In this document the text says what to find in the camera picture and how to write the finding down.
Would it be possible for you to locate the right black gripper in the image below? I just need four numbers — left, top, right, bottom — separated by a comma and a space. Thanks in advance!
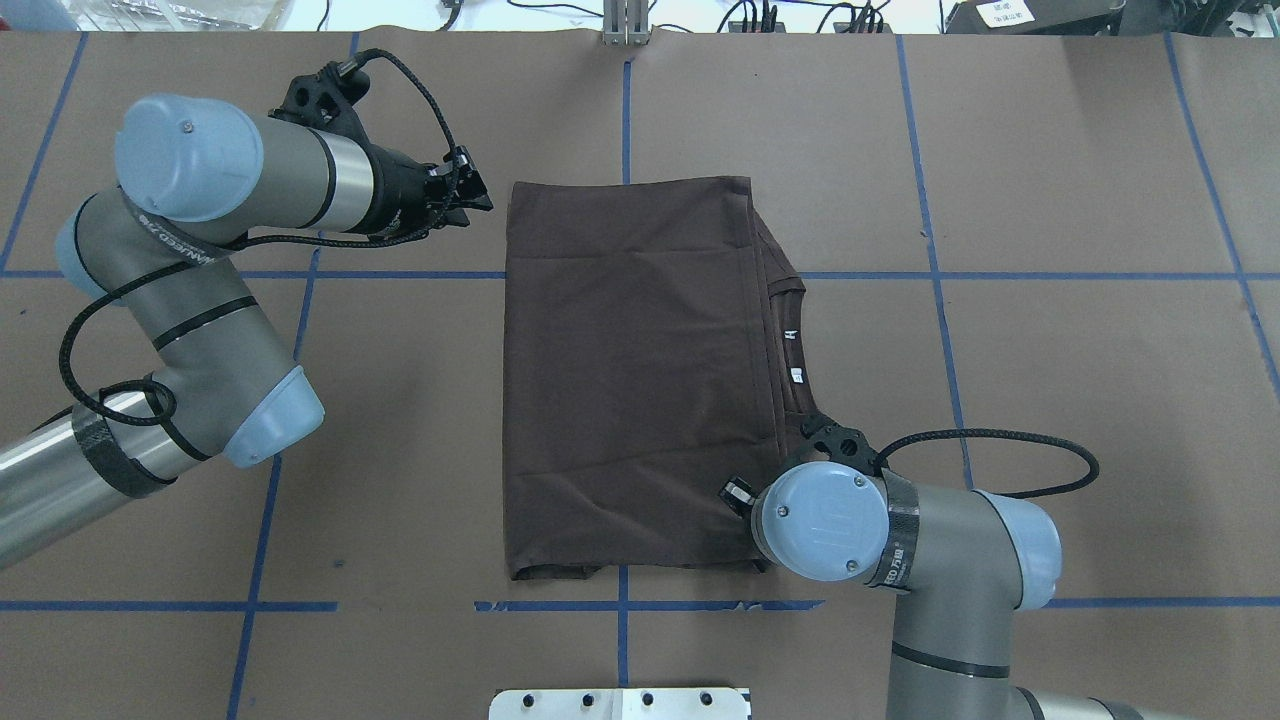
719, 478, 762, 519

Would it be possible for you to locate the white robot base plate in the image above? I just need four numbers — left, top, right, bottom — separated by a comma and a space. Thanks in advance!
488, 687, 753, 719

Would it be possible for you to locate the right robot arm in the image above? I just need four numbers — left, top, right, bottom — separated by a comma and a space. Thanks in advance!
719, 461, 1162, 719

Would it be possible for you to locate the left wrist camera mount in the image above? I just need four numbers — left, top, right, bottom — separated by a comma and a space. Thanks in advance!
269, 60, 371, 135

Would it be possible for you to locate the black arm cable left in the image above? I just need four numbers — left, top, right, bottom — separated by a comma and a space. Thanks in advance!
58, 47, 471, 427

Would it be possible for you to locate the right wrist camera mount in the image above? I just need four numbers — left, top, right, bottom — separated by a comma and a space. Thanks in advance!
791, 413, 882, 477

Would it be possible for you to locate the brown paper table cover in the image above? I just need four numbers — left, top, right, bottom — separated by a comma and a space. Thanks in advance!
3, 27, 1277, 719

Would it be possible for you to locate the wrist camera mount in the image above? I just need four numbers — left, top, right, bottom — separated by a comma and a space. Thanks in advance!
269, 60, 371, 135
791, 413, 882, 477

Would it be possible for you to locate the dark brown t-shirt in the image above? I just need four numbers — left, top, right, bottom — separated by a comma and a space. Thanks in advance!
502, 176, 818, 582

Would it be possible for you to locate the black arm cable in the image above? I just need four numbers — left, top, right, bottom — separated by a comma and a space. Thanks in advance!
876, 428, 1101, 498
58, 47, 471, 427

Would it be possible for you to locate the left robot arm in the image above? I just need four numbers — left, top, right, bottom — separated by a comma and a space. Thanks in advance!
1, 79, 493, 568

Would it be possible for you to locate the aluminium frame post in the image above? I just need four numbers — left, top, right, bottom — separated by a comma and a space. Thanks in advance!
602, 0, 652, 47

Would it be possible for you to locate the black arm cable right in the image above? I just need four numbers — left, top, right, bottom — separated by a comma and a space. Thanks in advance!
876, 428, 1101, 498

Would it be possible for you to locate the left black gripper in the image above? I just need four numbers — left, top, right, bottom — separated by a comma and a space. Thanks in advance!
375, 149, 494, 236

